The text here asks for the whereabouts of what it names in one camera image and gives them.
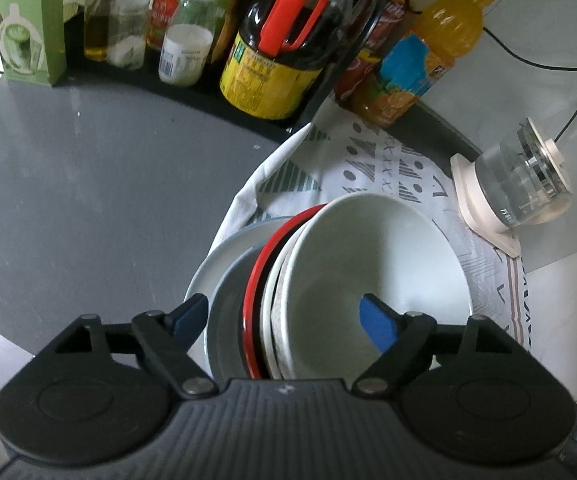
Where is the grey bowl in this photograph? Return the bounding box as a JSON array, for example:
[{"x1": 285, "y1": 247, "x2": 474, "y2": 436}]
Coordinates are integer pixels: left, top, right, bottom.
[{"x1": 203, "y1": 245, "x2": 269, "y2": 386}]

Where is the white plate with blue print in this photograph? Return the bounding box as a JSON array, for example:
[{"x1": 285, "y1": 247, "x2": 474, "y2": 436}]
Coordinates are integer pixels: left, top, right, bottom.
[{"x1": 184, "y1": 215, "x2": 294, "y2": 306}]

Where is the large soy sauce jug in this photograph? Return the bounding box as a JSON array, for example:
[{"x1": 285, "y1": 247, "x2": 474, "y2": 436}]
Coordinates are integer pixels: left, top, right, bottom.
[{"x1": 218, "y1": 0, "x2": 369, "y2": 121}]

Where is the plain white bowl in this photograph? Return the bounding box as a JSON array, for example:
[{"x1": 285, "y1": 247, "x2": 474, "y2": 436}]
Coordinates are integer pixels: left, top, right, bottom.
[{"x1": 288, "y1": 192, "x2": 473, "y2": 380}]

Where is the glass kettle with beige handle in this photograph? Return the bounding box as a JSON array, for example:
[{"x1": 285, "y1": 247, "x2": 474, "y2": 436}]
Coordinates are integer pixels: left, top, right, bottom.
[{"x1": 473, "y1": 117, "x2": 574, "y2": 233}]

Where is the orange juice bottle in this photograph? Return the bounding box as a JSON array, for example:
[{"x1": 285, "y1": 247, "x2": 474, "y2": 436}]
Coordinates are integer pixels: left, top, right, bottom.
[{"x1": 351, "y1": 0, "x2": 497, "y2": 128}]

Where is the white patterned cloth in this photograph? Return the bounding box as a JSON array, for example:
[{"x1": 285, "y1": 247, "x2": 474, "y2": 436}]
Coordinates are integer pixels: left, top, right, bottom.
[{"x1": 216, "y1": 122, "x2": 532, "y2": 356}]

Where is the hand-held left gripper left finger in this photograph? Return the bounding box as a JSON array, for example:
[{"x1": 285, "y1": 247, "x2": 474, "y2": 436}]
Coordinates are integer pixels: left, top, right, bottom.
[{"x1": 54, "y1": 293, "x2": 209, "y2": 401}]

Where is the red label cola bottle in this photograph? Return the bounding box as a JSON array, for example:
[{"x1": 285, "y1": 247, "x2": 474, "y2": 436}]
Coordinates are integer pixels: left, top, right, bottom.
[{"x1": 333, "y1": 0, "x2": 414, "y2": 106}]

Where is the green carton box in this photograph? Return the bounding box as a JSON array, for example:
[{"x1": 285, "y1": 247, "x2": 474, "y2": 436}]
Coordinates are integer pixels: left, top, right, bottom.
[{"x1": 0, "y1": 0, "x2": 69, "y2": 87}]

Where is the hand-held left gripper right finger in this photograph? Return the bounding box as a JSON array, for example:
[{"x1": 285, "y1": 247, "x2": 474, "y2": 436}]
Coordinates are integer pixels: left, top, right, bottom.
[{"x1": 353, "y1": 293, "x2": 514, "y2": 397}]

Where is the brown sauce bottle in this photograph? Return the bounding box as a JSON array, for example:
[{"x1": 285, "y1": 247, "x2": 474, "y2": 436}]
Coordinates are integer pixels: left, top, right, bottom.
[{"x1": 211, "y1": 0, "x2": 254, "y2": 66}]

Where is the white cap plastic bottle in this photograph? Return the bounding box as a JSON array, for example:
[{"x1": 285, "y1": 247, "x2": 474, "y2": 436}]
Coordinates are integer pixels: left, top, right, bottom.
[{"x1": 158, "y1": 0, "x2": 226, "y2": 86}]

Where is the small glass jar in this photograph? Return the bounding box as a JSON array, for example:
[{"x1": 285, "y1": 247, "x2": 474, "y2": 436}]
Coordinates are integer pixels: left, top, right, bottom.
[{"x1": 107, "y1": 0, "x2": 149, "y2": 70}]

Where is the cooking oil bottle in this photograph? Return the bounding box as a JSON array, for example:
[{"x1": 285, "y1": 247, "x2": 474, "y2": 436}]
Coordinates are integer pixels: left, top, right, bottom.
[{"x1": 83, "y1": 0, "x2": 134, "y2": 62}]

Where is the red label sauce bottle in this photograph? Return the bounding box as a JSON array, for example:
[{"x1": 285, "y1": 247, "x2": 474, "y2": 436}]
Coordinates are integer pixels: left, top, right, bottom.
[{"x1": 146, "y1": 0, "x2": 194, "y2": 53}]

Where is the white bowl with speckled rim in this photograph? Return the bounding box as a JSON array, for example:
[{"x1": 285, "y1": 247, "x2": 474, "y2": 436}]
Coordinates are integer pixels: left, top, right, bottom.
[{"x1": 260, "y1": 220, "x2": 329, "y2": 380}]

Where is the black shelf rack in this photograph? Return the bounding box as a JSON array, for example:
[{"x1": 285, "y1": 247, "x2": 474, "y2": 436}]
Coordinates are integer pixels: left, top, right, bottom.
[{"x1": 63, "y1": 0, "x2": 419, "y2": 136}]

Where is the red and black bowl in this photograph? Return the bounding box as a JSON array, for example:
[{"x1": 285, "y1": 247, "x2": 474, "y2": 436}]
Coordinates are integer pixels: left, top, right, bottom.
[{"x1": 242, "y1": 203, "x2": 329, "y2": 380}]

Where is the beige kettle base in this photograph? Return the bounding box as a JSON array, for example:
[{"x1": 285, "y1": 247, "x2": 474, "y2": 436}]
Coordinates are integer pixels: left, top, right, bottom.
[{"x1": 450, "y1": 152, "x2": 522, "y2": 256}]

